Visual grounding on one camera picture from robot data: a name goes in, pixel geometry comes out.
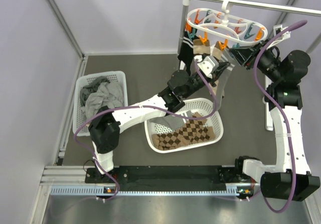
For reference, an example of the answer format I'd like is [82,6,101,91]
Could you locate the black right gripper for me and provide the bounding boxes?
[229,38,283,83]

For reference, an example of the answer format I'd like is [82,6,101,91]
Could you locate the teal peg holding grey sock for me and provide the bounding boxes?
[232,43,242,49]

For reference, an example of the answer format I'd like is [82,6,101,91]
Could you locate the yellow-orange peg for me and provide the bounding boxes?
[199,32,210,46]
[217,39,228,52]

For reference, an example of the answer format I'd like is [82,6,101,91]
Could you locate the brown beige striped socks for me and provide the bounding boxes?
[193,39,211,61]

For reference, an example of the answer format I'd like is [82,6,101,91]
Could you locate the black sock with white stripes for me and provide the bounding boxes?
[178,31,194,75]

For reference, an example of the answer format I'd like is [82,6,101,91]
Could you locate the teal clothes peg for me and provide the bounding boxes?
[187,32,196,41]

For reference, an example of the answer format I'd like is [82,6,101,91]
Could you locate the white round clip hanger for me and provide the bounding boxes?
[186,0,268,46]

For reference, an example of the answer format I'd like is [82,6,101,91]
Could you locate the orange clothes peg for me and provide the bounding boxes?
[185,24,195,33]

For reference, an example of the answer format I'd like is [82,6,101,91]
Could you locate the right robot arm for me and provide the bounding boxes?
[229,43,320,201]

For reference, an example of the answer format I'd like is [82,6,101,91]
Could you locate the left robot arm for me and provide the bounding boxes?
[89,56,234,182]

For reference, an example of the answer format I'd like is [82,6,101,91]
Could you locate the brown argyle socks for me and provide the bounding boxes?
[149,119,217,153]

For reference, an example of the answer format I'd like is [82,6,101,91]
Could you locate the white drying rack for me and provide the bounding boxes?
[177,0,321,132]

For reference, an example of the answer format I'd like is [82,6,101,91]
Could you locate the white oval sock basket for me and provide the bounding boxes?
[144,112,224,154]

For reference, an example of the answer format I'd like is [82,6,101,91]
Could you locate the grey clothes pile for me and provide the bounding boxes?
[80,76,124,120]

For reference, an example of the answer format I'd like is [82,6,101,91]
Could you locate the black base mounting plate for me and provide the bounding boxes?
[84,165,254,192]

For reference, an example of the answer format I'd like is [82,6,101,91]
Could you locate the white rectangular laundry basket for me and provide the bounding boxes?
[73,71,128,133]

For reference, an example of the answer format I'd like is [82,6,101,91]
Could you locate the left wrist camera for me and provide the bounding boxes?
[197,55,219,79]

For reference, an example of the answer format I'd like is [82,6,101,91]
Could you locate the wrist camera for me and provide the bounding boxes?
[272,24,293,43]
[197,55,219,79]

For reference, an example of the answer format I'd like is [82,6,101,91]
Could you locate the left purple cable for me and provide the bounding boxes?
[74,59,221,200]

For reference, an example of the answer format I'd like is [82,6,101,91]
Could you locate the purple cable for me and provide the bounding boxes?
[74,59,221,200]
[252,20,308,213]

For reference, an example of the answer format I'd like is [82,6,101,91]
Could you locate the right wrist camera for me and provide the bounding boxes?
[272,24,293,43]

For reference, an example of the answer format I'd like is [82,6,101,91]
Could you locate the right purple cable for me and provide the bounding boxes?
[252,20,308,213]

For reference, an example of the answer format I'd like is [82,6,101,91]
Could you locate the grey slotted cable duct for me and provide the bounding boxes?
[50,185,252,196]

